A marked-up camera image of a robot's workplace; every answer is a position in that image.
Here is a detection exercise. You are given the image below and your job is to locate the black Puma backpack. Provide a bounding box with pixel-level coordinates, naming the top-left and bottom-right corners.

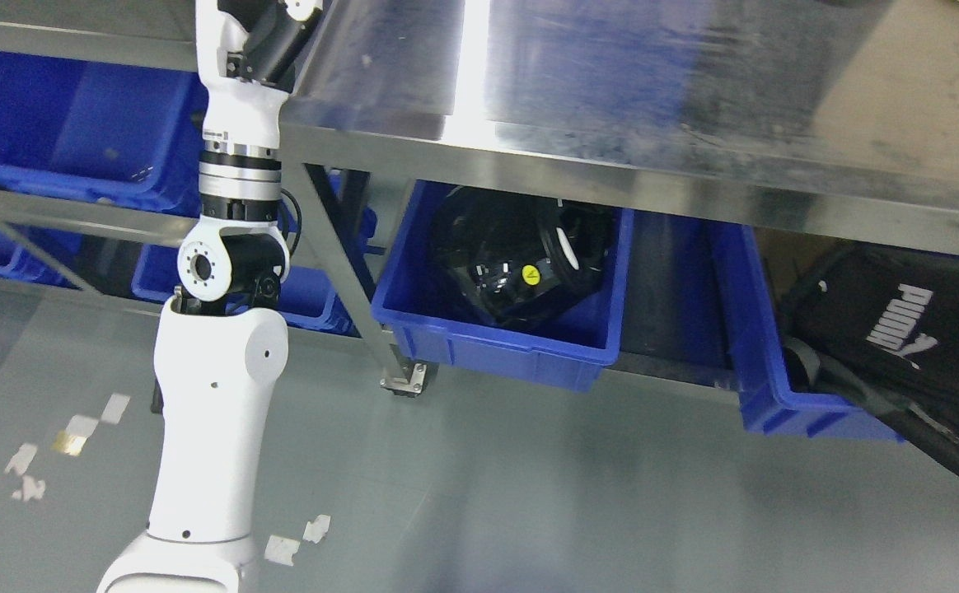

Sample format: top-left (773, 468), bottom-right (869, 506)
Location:
top-left (778, 243), bottom-right (959, 478)

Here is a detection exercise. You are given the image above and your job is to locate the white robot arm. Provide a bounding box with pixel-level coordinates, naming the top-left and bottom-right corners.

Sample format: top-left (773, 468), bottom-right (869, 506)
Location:
top-left (96, 1), bottom-right (326, 592)

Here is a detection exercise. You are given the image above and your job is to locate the black glossy helmet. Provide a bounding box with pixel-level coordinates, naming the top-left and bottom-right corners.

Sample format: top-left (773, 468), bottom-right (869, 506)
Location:
top-left (426, 185), bottom-right (618, 331)

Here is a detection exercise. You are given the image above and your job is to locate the blue bin under backpack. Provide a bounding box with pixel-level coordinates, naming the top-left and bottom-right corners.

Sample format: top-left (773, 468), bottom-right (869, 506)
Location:
top-left (707, 222), bottom-right (905, 444)

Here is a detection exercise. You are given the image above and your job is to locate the blue bin with helmet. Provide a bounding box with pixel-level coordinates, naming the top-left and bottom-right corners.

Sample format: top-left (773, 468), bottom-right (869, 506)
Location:
top-left (372, 180), bottom-right (634, 393)

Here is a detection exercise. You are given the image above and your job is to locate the stainless steel table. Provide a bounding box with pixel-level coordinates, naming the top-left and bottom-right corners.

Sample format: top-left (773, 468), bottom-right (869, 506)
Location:
top-left (281, 1), bottom-right (959, 385)

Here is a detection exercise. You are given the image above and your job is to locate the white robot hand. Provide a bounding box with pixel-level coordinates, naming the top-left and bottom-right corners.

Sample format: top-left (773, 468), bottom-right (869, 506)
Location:
top-left (194, 1), bottom-right (325, 154)

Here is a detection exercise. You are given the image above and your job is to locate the blue bin lower left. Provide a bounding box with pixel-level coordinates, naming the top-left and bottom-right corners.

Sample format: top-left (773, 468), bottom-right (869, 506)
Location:
top-left (130, 190), bottom-right (353, 335)

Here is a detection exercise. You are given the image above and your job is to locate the blue bin far left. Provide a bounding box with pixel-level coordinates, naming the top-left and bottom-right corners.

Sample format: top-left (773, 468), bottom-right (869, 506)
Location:
top-left (0, 52), bottom-right (206, 217)

